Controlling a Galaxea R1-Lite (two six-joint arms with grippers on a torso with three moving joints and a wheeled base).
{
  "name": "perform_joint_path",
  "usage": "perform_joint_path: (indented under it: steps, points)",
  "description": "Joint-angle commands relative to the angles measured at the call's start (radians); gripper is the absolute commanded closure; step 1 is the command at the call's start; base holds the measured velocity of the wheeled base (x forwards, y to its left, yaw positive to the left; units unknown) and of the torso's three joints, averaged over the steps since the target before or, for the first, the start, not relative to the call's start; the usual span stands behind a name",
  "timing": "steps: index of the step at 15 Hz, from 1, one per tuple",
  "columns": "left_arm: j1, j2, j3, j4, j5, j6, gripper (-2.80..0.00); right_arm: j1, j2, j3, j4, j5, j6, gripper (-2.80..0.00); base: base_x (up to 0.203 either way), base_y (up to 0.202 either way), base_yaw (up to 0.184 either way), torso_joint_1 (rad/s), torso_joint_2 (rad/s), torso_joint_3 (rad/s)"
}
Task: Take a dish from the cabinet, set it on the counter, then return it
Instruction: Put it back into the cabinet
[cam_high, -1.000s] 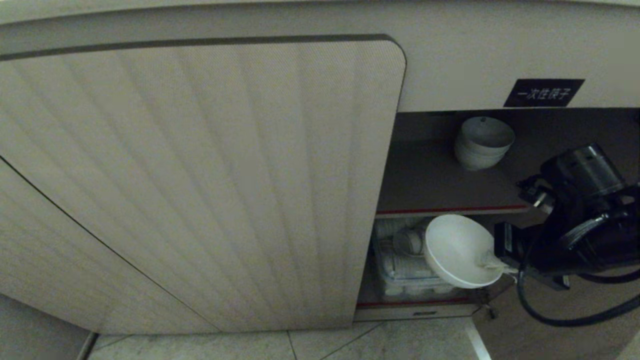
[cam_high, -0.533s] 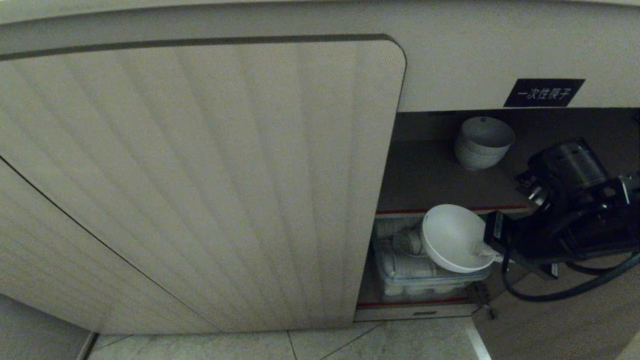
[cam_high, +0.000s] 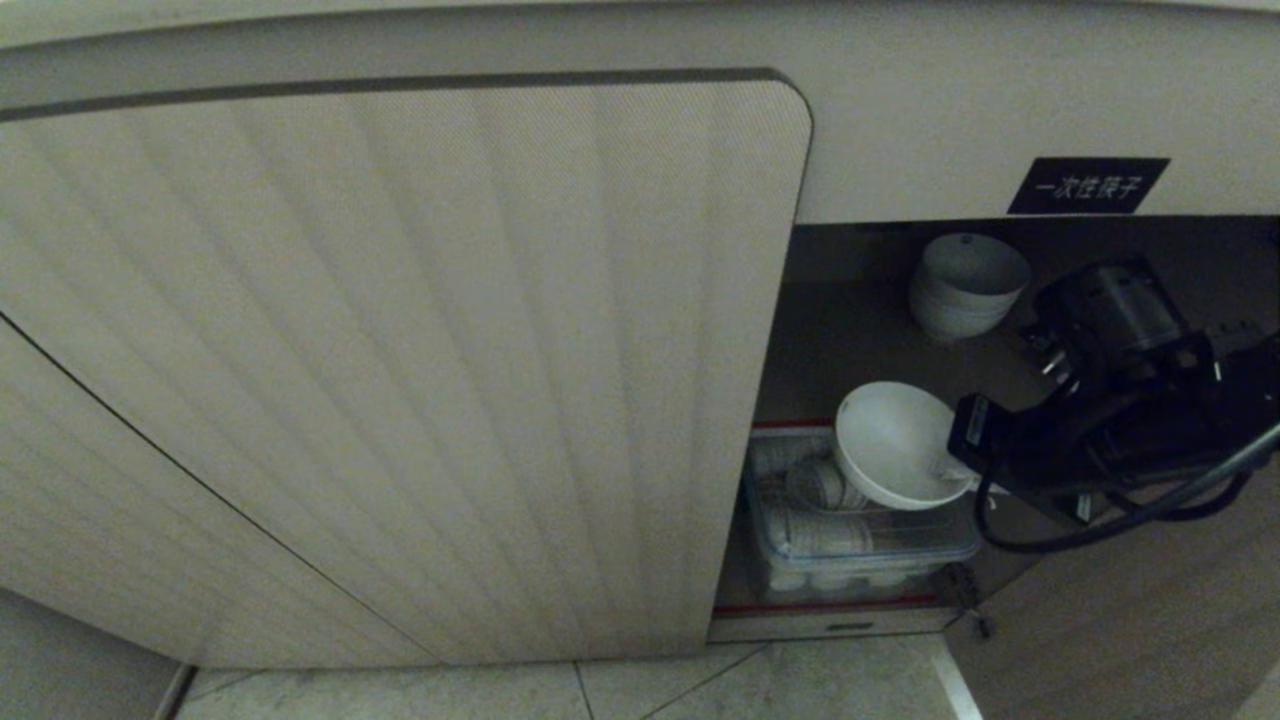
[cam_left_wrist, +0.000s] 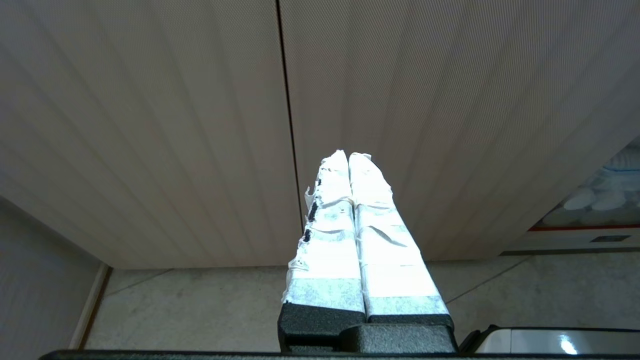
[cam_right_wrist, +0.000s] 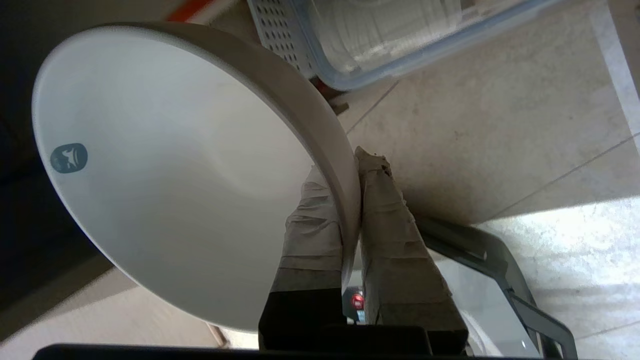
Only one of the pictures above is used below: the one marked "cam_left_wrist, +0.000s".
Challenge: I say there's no pale wood cabinet door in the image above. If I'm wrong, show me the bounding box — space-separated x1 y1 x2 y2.
278 0 640 261
0 0 305 270

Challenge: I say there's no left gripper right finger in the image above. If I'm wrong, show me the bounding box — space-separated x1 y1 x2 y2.
348 152 459 354

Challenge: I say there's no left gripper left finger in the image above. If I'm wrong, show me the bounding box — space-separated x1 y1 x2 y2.
278 149 368 353

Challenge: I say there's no white skirting board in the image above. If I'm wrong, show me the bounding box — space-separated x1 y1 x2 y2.
68 262 113 350

